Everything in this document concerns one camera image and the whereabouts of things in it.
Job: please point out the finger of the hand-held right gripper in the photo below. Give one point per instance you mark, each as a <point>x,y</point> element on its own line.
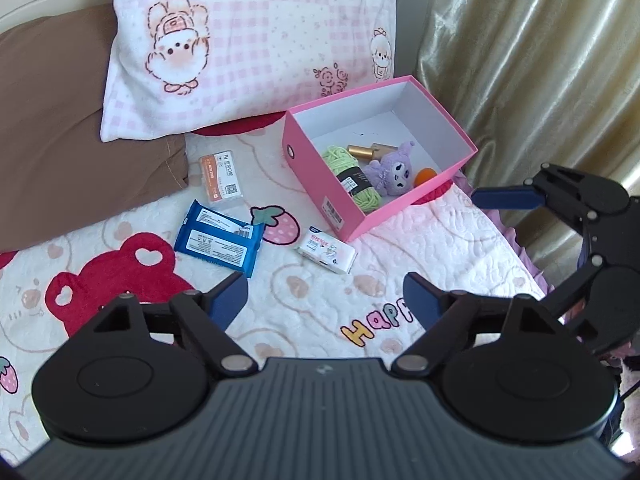
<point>505,197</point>
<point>575,290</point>

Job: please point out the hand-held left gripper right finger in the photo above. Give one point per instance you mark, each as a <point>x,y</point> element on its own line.
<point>425,301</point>

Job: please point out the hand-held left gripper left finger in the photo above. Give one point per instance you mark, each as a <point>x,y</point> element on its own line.
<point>227,296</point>

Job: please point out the blue wet wipes pack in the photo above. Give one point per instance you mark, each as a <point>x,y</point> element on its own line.
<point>215,240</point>

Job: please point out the small white tissue pack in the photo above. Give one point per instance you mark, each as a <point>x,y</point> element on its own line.
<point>325,252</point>

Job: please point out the green yarn ball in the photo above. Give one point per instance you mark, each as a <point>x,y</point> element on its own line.
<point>367,200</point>

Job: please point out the clear pack with orange label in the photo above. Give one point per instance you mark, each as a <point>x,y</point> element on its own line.
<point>220,180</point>

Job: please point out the purple plush toy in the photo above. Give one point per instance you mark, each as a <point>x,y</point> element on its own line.
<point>390,175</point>

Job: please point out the pink cardboard box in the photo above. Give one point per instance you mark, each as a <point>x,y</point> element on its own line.
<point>320,180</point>

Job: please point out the frosted bottle with gold cap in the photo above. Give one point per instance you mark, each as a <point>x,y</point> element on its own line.
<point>362,151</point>

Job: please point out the purple ruffled bed skirt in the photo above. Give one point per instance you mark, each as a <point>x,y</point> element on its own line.
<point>520,255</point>

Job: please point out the orange ball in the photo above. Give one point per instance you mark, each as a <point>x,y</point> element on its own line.
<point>425,177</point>

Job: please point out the printed bear blanket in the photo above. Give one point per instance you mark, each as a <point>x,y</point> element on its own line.
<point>310,300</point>

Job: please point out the gold curtain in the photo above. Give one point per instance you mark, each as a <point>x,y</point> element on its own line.
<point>525,60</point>

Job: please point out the brown pillow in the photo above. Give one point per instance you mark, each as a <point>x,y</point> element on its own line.
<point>60,135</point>

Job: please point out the pink checked pillow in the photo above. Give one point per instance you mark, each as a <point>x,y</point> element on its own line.
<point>250,35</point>

